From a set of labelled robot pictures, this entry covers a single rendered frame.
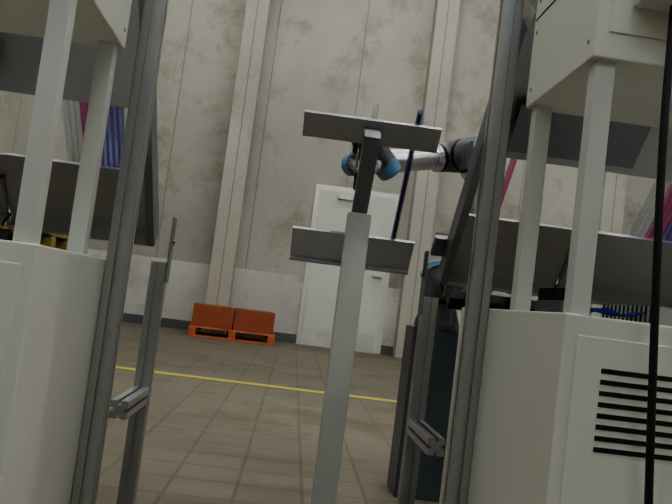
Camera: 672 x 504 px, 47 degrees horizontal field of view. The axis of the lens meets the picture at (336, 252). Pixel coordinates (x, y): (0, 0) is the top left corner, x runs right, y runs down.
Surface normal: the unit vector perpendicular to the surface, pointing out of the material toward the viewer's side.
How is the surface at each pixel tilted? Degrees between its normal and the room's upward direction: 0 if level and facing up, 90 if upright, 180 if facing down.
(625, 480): 90
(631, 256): 133
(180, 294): 90
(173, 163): 90
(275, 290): 90
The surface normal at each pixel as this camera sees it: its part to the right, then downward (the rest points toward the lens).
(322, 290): 0.05, -0.06
